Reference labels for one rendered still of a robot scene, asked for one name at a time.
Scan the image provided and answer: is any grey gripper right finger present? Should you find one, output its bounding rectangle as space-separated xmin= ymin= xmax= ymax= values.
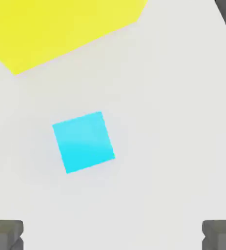
xmin=202 ymin=219 xmax=226 ymax=250

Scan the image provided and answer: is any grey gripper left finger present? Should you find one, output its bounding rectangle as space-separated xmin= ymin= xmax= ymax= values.
xmin=0 ymin=219 xmax=24 ymax=250

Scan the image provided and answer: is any small cyan cube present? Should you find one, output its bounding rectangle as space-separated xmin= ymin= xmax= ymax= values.
xmin=52 ymin=111 xmax=116 ymax=174

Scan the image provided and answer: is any large yellow box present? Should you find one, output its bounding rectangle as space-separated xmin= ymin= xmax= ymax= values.
xmin=0 ymin=0 xmax=149 ymax=76

